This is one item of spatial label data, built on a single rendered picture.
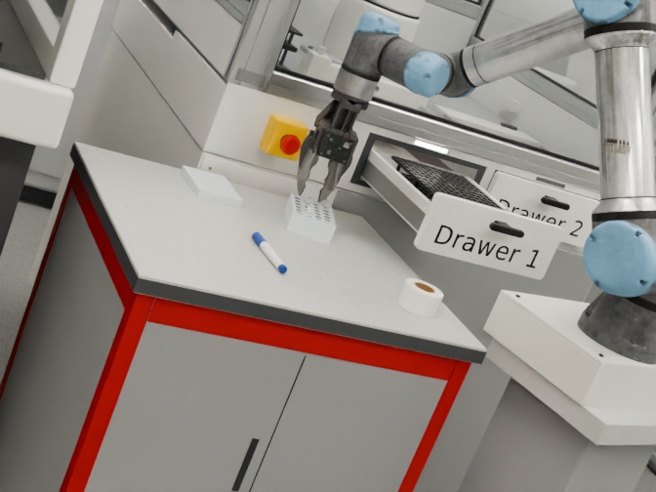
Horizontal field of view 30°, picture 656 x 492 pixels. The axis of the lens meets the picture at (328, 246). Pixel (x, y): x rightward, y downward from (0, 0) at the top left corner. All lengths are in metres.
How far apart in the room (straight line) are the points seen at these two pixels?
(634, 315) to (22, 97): 1.05
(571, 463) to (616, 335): 0.22
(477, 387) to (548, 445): 0.80
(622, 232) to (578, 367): 0.24
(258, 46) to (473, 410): 1.06
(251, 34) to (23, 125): 0.52
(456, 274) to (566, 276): 0.29
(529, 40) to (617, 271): 0.48
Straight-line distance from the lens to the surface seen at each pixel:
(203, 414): 1.94
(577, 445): 2.08
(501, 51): 2.22
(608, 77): 1.98
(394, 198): 2.38
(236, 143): 2.41
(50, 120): 2.05
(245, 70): 2.36
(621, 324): 2.08
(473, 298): 2.77
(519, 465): 2.16
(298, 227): 2.24
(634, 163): 1.96
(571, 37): 2.17
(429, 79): 2.14
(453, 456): 2.98
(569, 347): 2.03
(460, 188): 2.47
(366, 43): 2.21
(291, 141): 2.36
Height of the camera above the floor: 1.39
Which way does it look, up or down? 16 degrees down
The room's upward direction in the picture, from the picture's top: 22 degrees clockwise
